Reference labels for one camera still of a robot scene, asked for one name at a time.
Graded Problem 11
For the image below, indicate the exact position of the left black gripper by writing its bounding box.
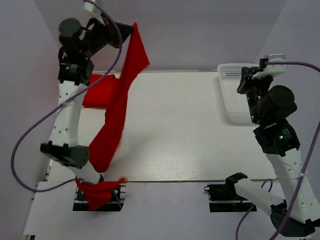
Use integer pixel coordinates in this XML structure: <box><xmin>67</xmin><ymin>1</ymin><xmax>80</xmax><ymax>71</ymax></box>
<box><xmin>80</xmin><ymin>11</ymin><xmax>135</xmax><ymax>59</ymax></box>

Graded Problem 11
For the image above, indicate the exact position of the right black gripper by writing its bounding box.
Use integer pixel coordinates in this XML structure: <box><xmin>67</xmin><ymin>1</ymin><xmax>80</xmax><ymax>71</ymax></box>
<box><xmin>237</xmin><ymin>66</ymin><xmax>274</xmax><ymax>124</ymax></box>

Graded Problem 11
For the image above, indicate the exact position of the red t shirt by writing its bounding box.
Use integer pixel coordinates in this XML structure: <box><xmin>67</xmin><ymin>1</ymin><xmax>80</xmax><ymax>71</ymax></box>
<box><xmin>75</xmin><ymin>22</ymin><xmax>151</xmax><ymax>212</ymax></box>
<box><xmin>83</xmin><ymin>74</ymin><xmax>120</xmax><ymax>109</ymax></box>

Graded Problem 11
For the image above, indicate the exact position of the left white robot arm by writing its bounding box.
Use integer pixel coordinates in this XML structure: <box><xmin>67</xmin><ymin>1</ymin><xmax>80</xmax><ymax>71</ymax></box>
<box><xmin>40</xmin><ymin>18</ymin><xmax>134</xmax><ymax>200</ymax></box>

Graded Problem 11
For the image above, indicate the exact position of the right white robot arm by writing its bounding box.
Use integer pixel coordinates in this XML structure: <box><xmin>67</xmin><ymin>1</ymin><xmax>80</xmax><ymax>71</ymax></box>
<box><xmin>225</xmin><ymin>54</ymin><xmax>320</xmax><ymax>238</ymax></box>

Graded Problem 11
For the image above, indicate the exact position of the white plastic basket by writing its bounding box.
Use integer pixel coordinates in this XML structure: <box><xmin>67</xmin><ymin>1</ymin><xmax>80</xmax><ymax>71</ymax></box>
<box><xmin>217</xmin><ymin>63</ymin><xmax>259</xmax><ymax>125</ymax></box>

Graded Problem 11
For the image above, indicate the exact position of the folded red t shirt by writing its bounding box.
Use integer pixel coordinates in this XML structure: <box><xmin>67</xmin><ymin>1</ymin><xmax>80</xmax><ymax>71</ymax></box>
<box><xmin>83</xmin><ymin>74</ymin><xmax>120</xmax><ymax>109</ymax></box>

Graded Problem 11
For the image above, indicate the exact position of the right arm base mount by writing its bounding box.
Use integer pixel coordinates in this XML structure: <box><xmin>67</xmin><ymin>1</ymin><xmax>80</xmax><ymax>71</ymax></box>
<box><xmin>203</xmin><ymin>183</ymin><xmax>257</xmax><ymax>213</ymax></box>

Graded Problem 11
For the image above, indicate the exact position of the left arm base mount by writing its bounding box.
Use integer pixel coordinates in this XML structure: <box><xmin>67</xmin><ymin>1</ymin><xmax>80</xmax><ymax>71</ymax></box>
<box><xmin>72</xmin><ymin>182</ymin><xmax>126</xmax><ymax>212</ymax></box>

